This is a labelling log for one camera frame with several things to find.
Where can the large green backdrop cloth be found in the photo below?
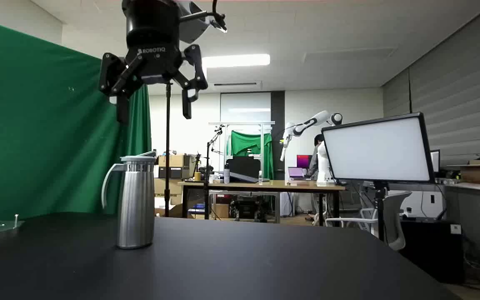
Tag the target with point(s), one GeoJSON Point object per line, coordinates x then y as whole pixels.
{"type": "Point", "coordinates": [40, 133]}

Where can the rectangular ceiling light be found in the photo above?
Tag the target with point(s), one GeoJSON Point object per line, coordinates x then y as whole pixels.
{"type": "Point", "coordinates": [237, 60]}

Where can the wooden table with black legs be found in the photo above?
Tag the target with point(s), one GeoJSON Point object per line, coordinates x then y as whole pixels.
{"type": "Point", "coordinates": [262, 186]}

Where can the white equipment box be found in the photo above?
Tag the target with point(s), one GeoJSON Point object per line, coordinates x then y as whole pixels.
{"type": "Point", "coordinates": [423, 203]}

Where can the black case on table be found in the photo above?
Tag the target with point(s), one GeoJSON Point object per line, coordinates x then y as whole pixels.
{"type": "Point", "coordinates": [243, 168]}

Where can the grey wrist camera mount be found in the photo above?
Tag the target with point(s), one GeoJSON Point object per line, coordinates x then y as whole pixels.
{"type": "Point", "coordinates": [192, 18]}

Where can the black computer tower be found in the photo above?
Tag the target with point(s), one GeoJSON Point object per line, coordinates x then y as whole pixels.
{"type": "Point", "coordinates": [433, 250]}

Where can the white office chair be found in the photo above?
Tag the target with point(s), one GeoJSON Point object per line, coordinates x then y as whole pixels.
{"type": "Point", "coordinates": [392, 218]}

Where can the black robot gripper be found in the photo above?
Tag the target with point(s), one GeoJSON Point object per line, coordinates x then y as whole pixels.
{"type": "Point", "coordinates": [152, 33]}

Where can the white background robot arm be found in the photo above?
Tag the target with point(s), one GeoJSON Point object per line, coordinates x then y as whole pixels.
{"type": "Point", "coordinates": [307, 125]}

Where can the ceiling air vent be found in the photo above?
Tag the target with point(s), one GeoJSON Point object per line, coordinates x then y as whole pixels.
{"type": "Point", "coordinates": [237, 85]}

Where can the laptop with pink screen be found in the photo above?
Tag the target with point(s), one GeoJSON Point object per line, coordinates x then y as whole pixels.
{"type": "Point", "coordinates": [303, 161]}

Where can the person in grey top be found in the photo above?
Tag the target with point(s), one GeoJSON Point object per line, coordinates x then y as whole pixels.
{"type": "Point", "coordinates": [318, 140]}

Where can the black monitor stand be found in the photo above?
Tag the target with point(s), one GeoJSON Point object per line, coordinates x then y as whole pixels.
{"type": "Point", "coordinates": [382, 208]}

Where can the white whiteboard on stand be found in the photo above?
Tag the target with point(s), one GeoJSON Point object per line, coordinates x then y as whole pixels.
{"type": "Point", "coordinates": [377, 148]}

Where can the small green backdrop cloth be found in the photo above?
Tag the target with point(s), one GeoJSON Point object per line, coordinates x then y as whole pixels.
{"type": "Point", "coordinates": [248, 143]}

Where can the black thin stand pole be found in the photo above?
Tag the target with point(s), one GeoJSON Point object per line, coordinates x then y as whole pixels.
{"type": "Point", "coordinates": [167, 150]}

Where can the camera tripod stand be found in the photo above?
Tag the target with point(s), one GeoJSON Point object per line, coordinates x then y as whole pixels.
{"type": "Point", "coordinates": [210, 160]}

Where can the small secondary monitor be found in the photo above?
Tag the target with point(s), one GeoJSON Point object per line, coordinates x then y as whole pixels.
{"type": "Point", "coordinates": [435, 160]}

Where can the stacked cardboard boxes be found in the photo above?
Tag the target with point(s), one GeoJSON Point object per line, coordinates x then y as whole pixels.
{"type": "Point", "coordinates": [175, 165]}

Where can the stainless steel flask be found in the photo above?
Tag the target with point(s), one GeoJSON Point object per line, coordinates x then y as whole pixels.
{"type": "Point", "coordinates": [135, 205]}

